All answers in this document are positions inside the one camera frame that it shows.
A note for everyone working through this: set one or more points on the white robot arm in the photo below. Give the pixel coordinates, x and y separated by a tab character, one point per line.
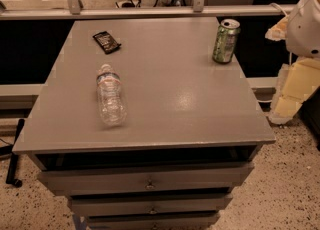
303	29

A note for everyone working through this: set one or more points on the green soda can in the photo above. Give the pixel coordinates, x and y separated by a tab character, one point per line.
226	39

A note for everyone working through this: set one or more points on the grey drawer cabinet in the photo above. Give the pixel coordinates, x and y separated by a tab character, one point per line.
182	108

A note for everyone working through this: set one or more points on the clear plastic water bottle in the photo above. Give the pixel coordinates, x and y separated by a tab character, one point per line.
112	110

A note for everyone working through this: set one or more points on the black snack packet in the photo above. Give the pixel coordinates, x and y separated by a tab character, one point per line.
106	41

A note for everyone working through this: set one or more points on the top grey drawer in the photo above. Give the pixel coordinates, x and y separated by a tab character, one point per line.
145	179

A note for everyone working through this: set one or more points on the grey drawer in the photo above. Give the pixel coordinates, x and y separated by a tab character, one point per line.
153	222
145	179
151	205

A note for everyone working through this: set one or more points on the middle grey drawer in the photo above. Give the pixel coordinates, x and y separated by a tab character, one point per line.
151	205

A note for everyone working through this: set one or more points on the bottom grey drawer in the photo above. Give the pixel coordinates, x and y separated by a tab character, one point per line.
153	222

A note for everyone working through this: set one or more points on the black pole on floor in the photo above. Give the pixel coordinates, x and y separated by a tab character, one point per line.
11	179

